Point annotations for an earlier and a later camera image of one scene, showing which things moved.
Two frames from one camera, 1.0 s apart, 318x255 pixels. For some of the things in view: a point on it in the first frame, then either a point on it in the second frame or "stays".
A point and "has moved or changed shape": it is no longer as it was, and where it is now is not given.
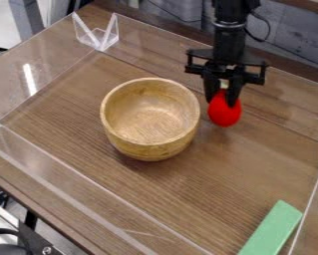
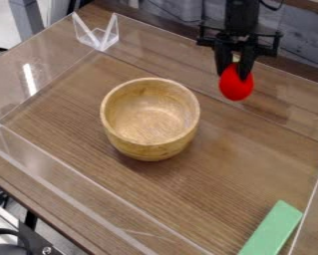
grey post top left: x=28 y=17 stays
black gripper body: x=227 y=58 to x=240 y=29
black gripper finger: x=211 y=86 to x=222 y=57
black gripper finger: x=234 y=90 to x=247 y=53
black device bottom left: x=32 y=244 stays
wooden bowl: x=151 y=119 stays
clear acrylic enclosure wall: x=144 y=142 stays
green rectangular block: x=273 y=231 stays
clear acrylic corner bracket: x=97 y=38 stays
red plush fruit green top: x=223 y=115 has moved or changed shape
